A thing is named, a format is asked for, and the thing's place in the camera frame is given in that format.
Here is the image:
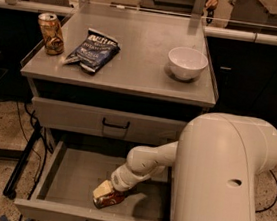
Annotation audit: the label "white rail behind cabinet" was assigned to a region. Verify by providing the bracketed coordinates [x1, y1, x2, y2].
[0, 0, 277, 46]

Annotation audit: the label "black floor cable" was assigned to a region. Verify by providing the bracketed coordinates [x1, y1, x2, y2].
[255, 168, 277, 216]

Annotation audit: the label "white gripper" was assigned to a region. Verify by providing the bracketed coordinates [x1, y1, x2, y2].
[93, 164, 143, 198]

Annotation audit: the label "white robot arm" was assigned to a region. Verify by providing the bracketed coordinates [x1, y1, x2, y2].
[93, 112, 277, 221]

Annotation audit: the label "black upper drawer handle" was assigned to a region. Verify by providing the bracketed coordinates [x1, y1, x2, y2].
[102, 117, 130, 130]

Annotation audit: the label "red coke can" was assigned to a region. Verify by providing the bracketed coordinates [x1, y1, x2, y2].
[93, 191, 126, 209]

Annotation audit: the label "grey drawer cabinet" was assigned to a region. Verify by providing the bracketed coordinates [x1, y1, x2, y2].
[1, 0, 228, 221]

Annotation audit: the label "white bowl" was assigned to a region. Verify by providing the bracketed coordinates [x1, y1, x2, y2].
[168, 46, 209, 81]

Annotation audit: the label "open middle drawer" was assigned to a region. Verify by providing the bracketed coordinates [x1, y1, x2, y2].
[15, 142, 171, 221]

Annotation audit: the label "closed upper drawer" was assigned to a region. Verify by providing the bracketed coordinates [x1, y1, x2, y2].
[32, 97, 186, 145]

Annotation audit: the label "black cables left of cabinet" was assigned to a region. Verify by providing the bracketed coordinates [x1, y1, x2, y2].
[0, 100, 59, 221]

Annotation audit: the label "blue chip bag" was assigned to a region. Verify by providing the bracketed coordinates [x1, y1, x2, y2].
[63, 28, 121, 74]

